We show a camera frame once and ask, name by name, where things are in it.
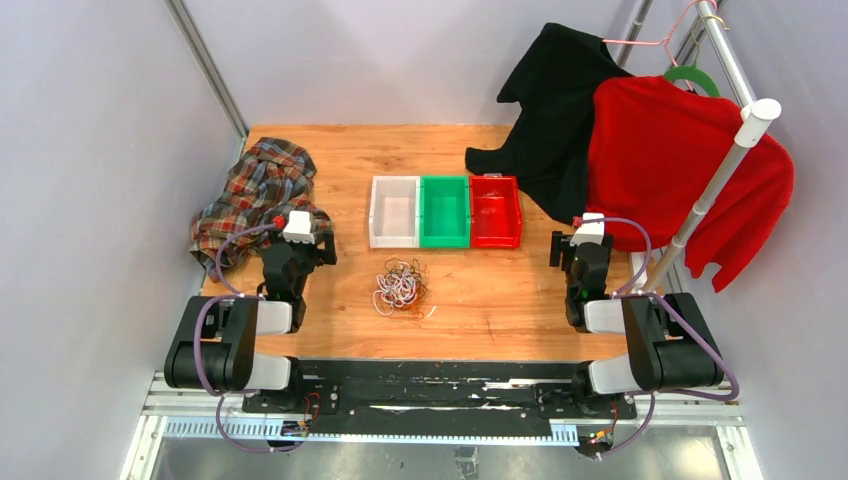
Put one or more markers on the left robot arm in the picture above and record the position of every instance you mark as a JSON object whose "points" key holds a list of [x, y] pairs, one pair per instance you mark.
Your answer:
{"points": [[214, 348]]}

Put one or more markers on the white clothes rack pole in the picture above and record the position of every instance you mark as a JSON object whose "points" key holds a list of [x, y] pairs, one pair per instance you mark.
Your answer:
{"points": [[757, 117]]}

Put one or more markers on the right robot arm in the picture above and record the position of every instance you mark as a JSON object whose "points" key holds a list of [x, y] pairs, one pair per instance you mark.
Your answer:
{"points": [[669, 345]]}

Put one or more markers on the green hanger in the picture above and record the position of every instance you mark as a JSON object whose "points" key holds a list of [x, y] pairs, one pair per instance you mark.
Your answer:
{"points": [[694, 75]]}

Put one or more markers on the red sweater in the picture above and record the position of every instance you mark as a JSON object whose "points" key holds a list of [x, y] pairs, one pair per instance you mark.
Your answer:
{"points": [[655, 147]]}

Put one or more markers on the aluminium frame rail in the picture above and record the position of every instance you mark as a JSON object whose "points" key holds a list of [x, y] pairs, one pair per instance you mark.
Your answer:
{"points": [[184, 20]]}

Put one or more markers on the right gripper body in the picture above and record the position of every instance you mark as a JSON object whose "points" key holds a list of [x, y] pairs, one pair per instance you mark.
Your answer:
{"points": [[561, 246]]}

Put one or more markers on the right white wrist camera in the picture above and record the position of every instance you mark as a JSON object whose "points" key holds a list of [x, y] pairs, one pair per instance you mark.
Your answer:
{"points": [[588, 228]]}

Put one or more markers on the black t-shirt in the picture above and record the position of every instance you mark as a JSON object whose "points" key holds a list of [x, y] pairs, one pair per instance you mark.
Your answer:
{"points": [[547, 148]]}

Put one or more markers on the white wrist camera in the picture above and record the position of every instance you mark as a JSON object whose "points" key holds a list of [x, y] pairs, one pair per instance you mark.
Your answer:
{"points": [[588, 228], [299, 228]]}

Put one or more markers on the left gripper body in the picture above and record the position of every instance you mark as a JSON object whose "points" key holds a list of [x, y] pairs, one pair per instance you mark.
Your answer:
{"points": [[308, 255]]}

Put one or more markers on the pink wire hanger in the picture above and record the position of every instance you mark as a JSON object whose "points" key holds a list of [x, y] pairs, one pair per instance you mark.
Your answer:
{"points": [[631, 39]]}

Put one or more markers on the white plastic bin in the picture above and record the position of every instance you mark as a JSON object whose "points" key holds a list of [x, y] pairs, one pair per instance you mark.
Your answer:
{"points": [[394, 220]]}

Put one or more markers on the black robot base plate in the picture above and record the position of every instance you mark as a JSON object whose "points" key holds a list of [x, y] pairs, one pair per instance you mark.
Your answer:
{"points": [[435, 398]]}

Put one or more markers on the red plastic bin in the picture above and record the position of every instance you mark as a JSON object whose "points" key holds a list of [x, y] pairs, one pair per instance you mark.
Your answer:
{"points": [[496, 215]]}

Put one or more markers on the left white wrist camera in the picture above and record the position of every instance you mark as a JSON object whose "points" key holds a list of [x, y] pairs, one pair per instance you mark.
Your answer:
{"points": [[299, 228]]}

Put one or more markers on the plaid flannel shirt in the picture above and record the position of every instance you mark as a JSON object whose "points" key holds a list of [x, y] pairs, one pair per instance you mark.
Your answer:
{"points": [[272, 178]]}

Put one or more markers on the green plastic bin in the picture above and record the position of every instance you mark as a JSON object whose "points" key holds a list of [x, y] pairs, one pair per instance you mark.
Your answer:
{"points": [[444, 212]]}

